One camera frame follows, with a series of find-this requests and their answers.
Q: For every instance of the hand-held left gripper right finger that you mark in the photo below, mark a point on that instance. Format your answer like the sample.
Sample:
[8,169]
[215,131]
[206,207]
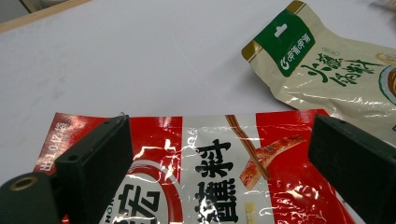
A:
[355,161]

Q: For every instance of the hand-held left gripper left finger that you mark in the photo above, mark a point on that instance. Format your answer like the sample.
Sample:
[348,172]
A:
[93,161]

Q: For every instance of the beige and green seasoning packet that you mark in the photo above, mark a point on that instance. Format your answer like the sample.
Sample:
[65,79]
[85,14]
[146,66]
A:
[314,87]

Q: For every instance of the red and white seasoning packet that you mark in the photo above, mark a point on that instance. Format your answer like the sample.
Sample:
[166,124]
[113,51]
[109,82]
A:
[214,140]

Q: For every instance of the wooden table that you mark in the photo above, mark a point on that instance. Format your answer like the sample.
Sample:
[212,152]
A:
[31,18]

